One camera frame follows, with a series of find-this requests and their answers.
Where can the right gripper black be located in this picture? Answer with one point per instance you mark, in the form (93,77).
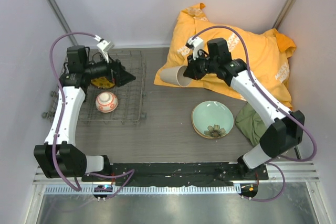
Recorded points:
(192,71)

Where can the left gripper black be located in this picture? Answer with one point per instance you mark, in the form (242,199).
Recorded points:
(119,76)

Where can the beige tall cup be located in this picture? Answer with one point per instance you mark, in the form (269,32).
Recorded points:
(175,76)

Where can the light green flower plate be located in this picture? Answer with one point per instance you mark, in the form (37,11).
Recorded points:
(212,120)

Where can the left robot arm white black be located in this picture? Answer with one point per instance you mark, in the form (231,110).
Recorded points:
(58,157)

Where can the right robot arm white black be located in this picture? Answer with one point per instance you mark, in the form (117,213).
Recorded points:
(282,132)

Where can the yellow patterned plate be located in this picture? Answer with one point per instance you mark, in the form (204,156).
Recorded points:
(102,83)

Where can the white orange patterned bowl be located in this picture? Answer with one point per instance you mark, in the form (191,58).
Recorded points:
(106,102)

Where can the yellow Mickey Mouse shirt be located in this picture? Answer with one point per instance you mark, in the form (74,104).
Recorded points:
(267,53)

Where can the olive green cloth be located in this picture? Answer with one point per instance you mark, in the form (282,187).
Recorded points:
(249,122)

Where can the cream bird plate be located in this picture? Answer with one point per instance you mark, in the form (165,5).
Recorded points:
(195,129)

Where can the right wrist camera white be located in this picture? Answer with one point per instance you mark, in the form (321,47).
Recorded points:
(195,44)

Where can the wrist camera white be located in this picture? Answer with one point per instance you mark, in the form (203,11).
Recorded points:
(103,47)
(195,44)

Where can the wire dish rack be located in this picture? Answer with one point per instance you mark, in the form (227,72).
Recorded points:
(129,108)

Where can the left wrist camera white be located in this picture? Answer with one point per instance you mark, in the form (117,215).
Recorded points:
(103,47)

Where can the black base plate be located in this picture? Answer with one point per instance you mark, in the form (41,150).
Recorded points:
(209,174)

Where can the slotted cable duct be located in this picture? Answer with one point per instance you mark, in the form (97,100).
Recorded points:
(93,189)

